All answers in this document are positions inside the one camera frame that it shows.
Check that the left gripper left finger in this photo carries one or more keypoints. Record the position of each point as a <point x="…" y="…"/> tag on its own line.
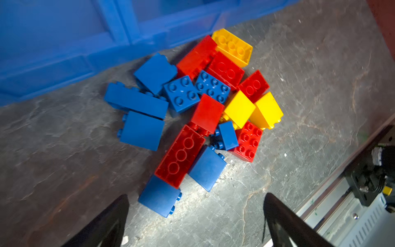
<point x="105" y="230"/>

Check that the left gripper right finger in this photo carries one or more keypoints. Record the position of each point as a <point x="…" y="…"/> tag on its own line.
<point x="286" y="228"/>

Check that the blue three-compartment bin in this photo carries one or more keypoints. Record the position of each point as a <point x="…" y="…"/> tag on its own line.
<point x="46" y="45"/>

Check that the blue lego brick bottom left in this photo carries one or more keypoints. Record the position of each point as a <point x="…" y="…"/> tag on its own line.
<point x="160" y="197"/>

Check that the red lego brick bottom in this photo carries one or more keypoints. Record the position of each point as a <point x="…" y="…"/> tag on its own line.
<point x="248" y="139"/>

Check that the long red lego brick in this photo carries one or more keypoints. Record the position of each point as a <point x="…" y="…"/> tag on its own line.
<point x="180" y="156"/>

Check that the yellow lego brick centre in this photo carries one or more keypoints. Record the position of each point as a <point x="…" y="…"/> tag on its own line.
<point x="238" y="110"/>

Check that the yellow lego brick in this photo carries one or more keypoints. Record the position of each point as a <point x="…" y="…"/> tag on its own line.
<point x="234" y="48"/>
<point x="238" y="110"/>

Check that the long red lego top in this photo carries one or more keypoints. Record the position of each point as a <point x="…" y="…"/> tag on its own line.
<point x="197" y="59"/>

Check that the yellow lego brick top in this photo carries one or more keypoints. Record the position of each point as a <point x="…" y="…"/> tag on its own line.
<point x="234" y="48"/>

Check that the aluminium rail frame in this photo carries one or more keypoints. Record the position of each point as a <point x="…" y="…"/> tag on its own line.
<point x="338" y="216"/>

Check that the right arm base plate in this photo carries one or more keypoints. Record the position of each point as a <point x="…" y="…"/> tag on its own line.
<point x="372" y="166"/>

